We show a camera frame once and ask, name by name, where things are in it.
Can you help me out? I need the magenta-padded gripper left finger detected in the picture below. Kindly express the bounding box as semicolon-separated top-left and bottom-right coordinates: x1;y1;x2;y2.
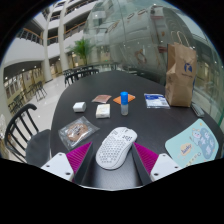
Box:
40;141;96;186

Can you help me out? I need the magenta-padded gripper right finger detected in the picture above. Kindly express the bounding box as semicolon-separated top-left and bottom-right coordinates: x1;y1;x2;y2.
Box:
130;141;184;186

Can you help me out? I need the white perforated computer mouse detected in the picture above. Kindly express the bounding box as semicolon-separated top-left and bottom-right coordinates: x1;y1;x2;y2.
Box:
95;126;138;171

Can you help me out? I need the light blue cartoon mouse pad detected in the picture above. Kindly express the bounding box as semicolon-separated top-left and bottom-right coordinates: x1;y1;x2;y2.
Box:
164;118;220;169

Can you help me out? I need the black spindle-back chair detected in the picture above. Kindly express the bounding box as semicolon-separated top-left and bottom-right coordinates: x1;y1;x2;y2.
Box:
4;103;52;168

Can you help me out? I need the cookie in clear bag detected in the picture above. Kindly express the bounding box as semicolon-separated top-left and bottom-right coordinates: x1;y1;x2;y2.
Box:
57;115;100;151

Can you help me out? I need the small white box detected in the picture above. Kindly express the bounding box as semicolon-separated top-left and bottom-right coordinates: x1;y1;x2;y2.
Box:
72;101;87;113

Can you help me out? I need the grey flat pouch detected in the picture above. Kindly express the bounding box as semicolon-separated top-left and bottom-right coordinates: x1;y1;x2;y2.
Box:
190;102;206;118

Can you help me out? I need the white and blue packet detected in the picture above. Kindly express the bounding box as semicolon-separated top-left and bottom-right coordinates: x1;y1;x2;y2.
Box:
143;92;171;110

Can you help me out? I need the cream rectangular box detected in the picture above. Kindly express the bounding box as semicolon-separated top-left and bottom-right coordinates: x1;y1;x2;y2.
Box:
95;103;111;120

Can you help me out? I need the small blue-capped clear bottle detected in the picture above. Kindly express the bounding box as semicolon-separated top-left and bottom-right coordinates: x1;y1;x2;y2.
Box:
120;91;129;117

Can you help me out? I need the group of dark cafe chairs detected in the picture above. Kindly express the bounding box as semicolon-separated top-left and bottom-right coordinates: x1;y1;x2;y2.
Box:
6;80;48;114

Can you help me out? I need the brown flat packet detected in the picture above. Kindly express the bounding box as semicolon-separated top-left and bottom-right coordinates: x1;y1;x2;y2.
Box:
91;94;113;104

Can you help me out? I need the orange flat packet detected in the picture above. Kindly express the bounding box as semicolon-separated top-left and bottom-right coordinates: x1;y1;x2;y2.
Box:
112;93;137;106

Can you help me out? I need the brown paper bag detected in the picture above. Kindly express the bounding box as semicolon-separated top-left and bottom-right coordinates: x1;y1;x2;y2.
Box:
164;30;198;108

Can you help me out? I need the group of black chairs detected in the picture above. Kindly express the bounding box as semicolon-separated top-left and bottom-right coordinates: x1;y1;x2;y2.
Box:
63;64;101;88

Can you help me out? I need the green potted palm plant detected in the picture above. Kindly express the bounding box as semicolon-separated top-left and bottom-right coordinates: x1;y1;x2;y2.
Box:
68;38;96;66

